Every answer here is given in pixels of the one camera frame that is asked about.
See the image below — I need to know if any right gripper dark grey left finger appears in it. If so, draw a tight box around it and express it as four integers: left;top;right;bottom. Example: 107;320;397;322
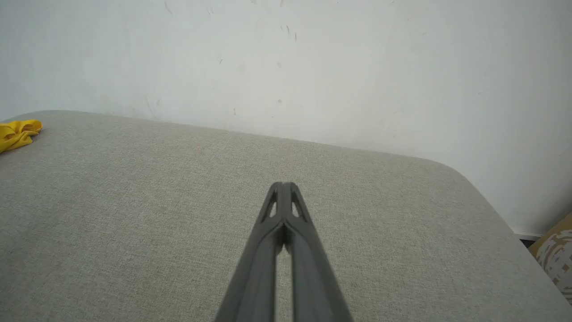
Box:
214;182;284;322

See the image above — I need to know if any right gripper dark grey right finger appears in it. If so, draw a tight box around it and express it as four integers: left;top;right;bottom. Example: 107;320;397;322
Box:
283;182;354;322

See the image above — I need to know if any yellow cartoon print garment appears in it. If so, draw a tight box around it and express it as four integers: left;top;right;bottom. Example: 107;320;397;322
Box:
0;119;43;154

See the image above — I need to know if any grey fabric sofa cushion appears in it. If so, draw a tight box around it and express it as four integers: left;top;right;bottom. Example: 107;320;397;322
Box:
0;110;572;322

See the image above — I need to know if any yellow patterned pillow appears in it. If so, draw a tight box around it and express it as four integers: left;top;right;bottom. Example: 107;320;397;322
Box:
529;214;572;305

